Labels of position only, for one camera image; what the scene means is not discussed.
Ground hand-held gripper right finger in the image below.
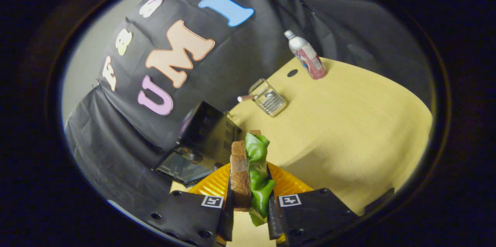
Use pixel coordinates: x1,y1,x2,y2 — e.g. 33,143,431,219
267,162,360,245

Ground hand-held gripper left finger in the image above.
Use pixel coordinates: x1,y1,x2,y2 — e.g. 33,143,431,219
146,162,235,247

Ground lettuce sandwich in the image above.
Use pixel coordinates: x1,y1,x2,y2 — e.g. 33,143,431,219
229,130,276,227

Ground black toaster oven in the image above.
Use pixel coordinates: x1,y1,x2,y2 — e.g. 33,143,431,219
154,101,243,186

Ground black backdrop cloth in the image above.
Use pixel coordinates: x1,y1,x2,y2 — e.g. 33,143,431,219
64,0,432,220

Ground plastic bottle with red label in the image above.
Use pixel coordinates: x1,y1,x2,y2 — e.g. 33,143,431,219
284,30,328,80

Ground wire basket with handle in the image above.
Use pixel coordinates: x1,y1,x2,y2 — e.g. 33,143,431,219
237,78,288,117

